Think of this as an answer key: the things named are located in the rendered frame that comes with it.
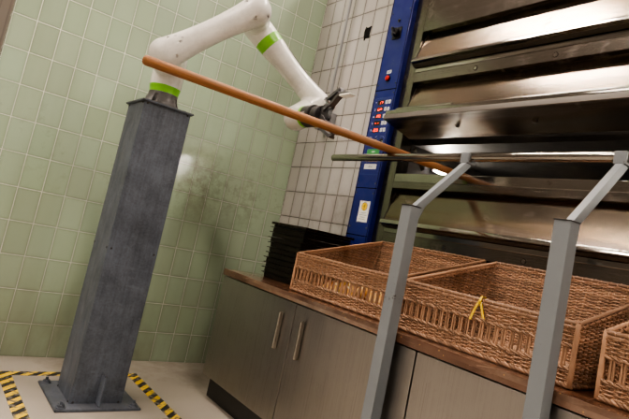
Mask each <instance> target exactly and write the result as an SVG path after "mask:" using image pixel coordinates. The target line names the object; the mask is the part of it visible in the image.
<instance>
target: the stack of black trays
mask: <svg viewBox="0 0 629 419"><path fill-rule="evenodd" d="M272 223H273V224H274V226H272V227H274V228H273V231H270V232H273V233H272V237H271V241H269V242H271V246H267V247H270V251H269V252H268V251H266V252H268V253H269V256H266V255H264V256H266V257H267V259H266V261H264V262H267V263H266V266H262V267H265V269H264V270H265V271H264V270H261V271H263V272H264V276H265V277H268V278H271V279H274V280H276V281H278V282H283V283H286V284H289V285H290V283H291V278H292V274H293V269H294V265H295V261H296V256H297V252H304V251H311V250H318V249H326V248H330V247H331V248H333V247H341V246H348V245H350V244H353V243H349V242H351V240H354V238H350V237H345V236H341V235H337V234H332V233H329V232H324V231H320V230H316V229H312V228H308V227H303V226H297V225H293V224H283V223H277V222H272ZM321 241H322V242H321ZM334 244H335V245H334ZM338 245H340V246H338Z"/></svg>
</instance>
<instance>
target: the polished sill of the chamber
mask: <svg viewBox="0 0 629 419"><path fill-rule="evenodd" d="M445 176H446V175H429V174H399V173H396V174H395V178H394V181H401V182H421V183H438V182H439V181H440V180H441V179H443V178H444V177H445ZM599 181H600V180H579V179H549V178H519V177H489V176H460V177H458V178H457V179H456V180H455V181H454V182H453V183H451V184H458V185H478V186H497V187H517V188H535V189H555V190H574V191H591V190H592V189H593V188H594V187H595V186H596V185H597V183H598V182H599ZM609 192H612V193H629V181H617V182H616V183H615V184H614V186H613V187H612V188H611V189H610V190H609Z"/></svg>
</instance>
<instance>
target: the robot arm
mask: <svg viewBox="0 0 629 419"><path fill-rule="evenodd" d="M270 19H271V5H270V3H269V1H268V0H243V1H241V2H240V3H239V4H237V5H236V6H234V7H232V8H230V9H228V10H226V11H225V12H223V13H221V14H219V15H217V16H215V17H213V18H211V19H209V20H207V21H205V22H202V23H200V24H197V25H195V26H192V27H190V28H187V29H184V30H182V31H180V32H177V33H174V34H171V35H168V36H162V37H159V38H157V39H155V40H154V41H153V42H152V43H151V44H150V46H149V49H148V55H150V56H152V57H154V58H157V59H159V60H162V61H165V62H167V63H170V64H173V65H176V66H179V67H181V68H184V69H186V67H187V60H189V59H190V58H192V57H193V56H195V55H197V54H199V53H200V52H202V51H204V50H206V49H208V48H210V47H212V46H213V45H216V44H218V43H220V42H222V41H224V40H226V39H229V38H231V37H233V36H236V35H239V34H241V33H244V34H245V35H246V36H247V37H248V39H249V40H250V41H251V42H252V43H253V45H254V46H255V47H256V48H257V49H258V50H259V51H260V53H261V54H262V55H263V56H264V57H265V58H266V59H267V60H268V61H269V62H270V63H271V64H272V65H273V66H274V68H275V69H276V70H277V71H278V72H279V73H280V74H281V75H282V76H283V78H284V79H285V80H286V81H287V83H288V84H289V85H290V86H291V88H292V89H293V90H294V92H295V93H296V94H297V95H298V97H299V98H300V101H299V102H298V103H296V104H295V105H293V106H291V107H290V108H292V109H294V110H297V111H299V112H302V113H305V114H307V115H310V116H313V117H316V118H317V119H320V120H323V121H325V122H328V123H331V120H330V119H331V114H332V111H333V110H334V109H335V106H336V105H337V104H338V103H339V102H340V100H341V99H342V98H348V97H354V96H356V95H355V94H352V93H349V92H347V91H344V89H342V88H340V87H339V88H338V89H337V90H335V91H334V92H333V93H332V94H330V95H329V96H327V95H326V94H325V93H324V92H323V91H322V90H321V89H320V88H319V87H318V86H317V85H316V84H315V83H314V81H313V80H312V79H311V77H310V76H309V75H308V74H307V73H306V71H305V70H304V69H303V68H302V66H301V65H300V63H299V62H298V61H297V59H296V58H295V56H294V55H293V53H292V52H291V50H290V49H289V47H288V46H287V45H286V43H285V41H284V40H283V39H282V37H281V36H280V34H279V33H278V32H277V30H276V29H275V27H274V26H273V25H272V23H271V22H270ZM182 86H183V79H180V78H178V77H175V76H172V75H170V74H168V73H165V72H162V71H159V70H156V69H153V73H152V76H151V80H150V89H149V92H148V94H147V95H146V97H145V98H147V99H151V100H153V101H155V102H158V103H161V104H164V105H167V106H170V107H173V108H178V105H177V100H178V96H179V94H180V92H181V89H182ZM284 121H285V125H286V126H287V127H288V128H289V129H291V130H294V131H299V130H302V129H304V128H309V127H315V126H312V125H309V124H307V123H303V122H300V121H297V120H295V119H292V118H289V117H286V116H284Z"/></svg>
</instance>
